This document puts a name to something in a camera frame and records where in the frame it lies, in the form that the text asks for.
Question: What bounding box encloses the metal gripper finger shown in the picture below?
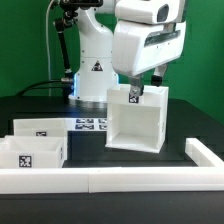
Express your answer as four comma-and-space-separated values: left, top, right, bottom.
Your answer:
151, 64, 168, 87
129, 76, 144, 96

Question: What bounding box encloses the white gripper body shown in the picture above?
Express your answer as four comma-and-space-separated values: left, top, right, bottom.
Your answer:
112, 0, 187, 76

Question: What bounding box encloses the white drawer cabinet frame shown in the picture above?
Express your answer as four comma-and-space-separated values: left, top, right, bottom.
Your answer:
106, 84, 169, 153

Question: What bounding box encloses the white front drawer box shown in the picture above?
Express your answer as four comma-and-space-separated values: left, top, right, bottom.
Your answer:
0, 136, 65, 169

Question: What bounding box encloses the white drawer box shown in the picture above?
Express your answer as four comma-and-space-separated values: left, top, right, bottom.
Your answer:
13, 118, 67, 137
0, 136, 65, 169

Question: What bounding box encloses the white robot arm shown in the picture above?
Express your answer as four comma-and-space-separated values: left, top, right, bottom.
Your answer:
71, 0, 188, 105

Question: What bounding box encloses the white rear drawer box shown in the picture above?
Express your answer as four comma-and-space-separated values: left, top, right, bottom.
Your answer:
13, 118, 67, 137

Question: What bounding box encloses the white marker tag sheet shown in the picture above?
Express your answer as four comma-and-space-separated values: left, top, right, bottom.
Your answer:
65, 118, 107, 131

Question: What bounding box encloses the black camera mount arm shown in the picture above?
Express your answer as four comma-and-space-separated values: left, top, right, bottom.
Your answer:
53, 0, 104, 96

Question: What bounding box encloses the black cable on table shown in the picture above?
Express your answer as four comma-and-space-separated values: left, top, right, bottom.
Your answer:
15, 79, 74, 97

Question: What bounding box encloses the white right fence rail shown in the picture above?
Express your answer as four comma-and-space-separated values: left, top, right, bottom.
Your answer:
185, 138, 224, 168

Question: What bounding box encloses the white fence rail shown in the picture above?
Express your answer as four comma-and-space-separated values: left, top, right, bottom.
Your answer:
185, 138, 224, 168
0, 167, 224, 194

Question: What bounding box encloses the white hanging cable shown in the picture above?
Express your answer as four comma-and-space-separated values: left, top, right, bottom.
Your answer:
45, 0, 56, 97

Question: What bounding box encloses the white front fence rail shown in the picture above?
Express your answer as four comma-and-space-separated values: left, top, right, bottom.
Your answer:
0, 167, 224, 194

